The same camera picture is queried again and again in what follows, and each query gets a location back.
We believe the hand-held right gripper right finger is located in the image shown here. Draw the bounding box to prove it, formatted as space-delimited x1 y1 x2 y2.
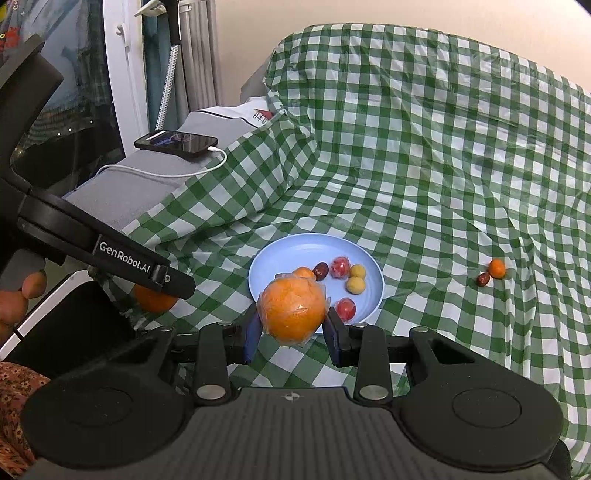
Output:
322 307 481 406

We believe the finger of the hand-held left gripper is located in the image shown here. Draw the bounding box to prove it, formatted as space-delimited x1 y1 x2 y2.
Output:
154 264 197 301

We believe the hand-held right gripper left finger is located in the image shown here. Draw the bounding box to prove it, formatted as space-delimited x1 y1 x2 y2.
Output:
111 313 263 406

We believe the large plastic-wrapped orange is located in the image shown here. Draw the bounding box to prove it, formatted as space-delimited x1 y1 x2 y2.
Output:
257 274 328 347

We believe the blue plate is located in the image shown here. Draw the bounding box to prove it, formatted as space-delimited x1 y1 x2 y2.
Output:
248 234 385 326

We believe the person's left hand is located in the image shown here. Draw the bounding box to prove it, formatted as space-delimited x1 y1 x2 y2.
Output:
0 271 48 346

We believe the grey cushion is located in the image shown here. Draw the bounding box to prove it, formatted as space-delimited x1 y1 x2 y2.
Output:
62 108 269 234

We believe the black box with white edge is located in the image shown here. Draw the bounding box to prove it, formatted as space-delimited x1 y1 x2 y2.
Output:
0 270 140 366

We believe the black smartphone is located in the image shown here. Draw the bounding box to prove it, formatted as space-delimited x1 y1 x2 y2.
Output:
134 131 219 159

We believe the striped gooseneck phone holder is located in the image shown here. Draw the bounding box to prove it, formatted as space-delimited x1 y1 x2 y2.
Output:
143 0 186 131

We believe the white printed cloth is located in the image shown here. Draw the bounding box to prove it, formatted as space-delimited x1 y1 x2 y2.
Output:
217 104 279 128

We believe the orange patterned clothing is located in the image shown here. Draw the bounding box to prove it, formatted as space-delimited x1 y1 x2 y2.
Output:
0 362 52 477

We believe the green checked cloth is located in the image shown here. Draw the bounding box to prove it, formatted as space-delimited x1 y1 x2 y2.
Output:
108 23 591 478

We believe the grey curtain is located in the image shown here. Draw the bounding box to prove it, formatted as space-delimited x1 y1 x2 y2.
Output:
178 0 223 116

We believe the white charging cable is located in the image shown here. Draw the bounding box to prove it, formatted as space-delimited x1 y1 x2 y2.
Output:
95 146 228 179

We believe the white window frame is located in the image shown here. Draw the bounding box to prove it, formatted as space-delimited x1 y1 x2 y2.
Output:
102 0 149 158

